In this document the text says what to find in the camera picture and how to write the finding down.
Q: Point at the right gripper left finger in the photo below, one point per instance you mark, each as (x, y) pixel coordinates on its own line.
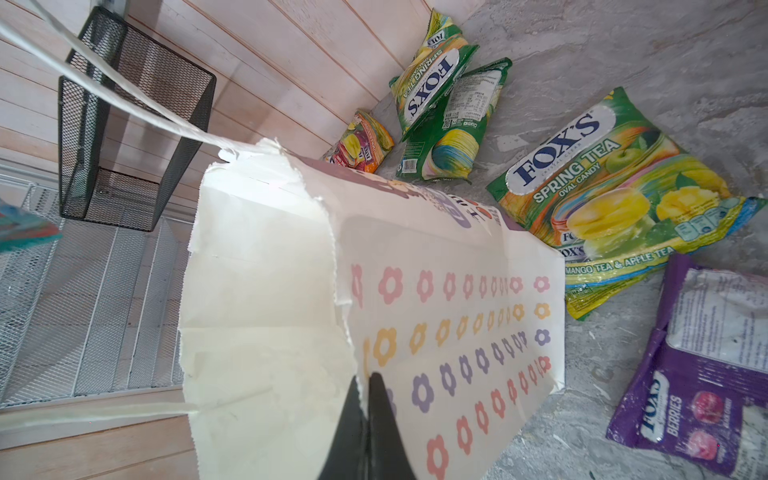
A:
(347, 455)

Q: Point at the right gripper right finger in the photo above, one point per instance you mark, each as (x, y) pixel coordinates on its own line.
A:
(387, 458)

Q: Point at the white paper bag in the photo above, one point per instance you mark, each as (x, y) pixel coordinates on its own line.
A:
(302, 274)

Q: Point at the purple Fox's berries bag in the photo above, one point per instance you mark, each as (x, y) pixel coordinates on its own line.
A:
(700, 391)

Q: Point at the green Spring Tea candy bag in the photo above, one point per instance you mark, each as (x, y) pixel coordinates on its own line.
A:
(616, 196)

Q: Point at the teal Fox's candy bag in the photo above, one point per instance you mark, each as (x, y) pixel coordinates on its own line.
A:
(22, 229)

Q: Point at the small orange candy bag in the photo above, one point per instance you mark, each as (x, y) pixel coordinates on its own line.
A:
(363, 146)

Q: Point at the green candy bag back side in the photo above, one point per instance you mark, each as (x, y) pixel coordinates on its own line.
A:
(446, 144)

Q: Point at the green Fox's candy bag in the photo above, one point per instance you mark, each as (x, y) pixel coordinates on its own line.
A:
(441, 59)

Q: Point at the white wire mesh shelf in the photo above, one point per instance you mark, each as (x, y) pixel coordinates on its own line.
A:
(94, 312)

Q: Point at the black mesh wall basket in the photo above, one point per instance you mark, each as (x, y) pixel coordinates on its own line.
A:
(114, 168)

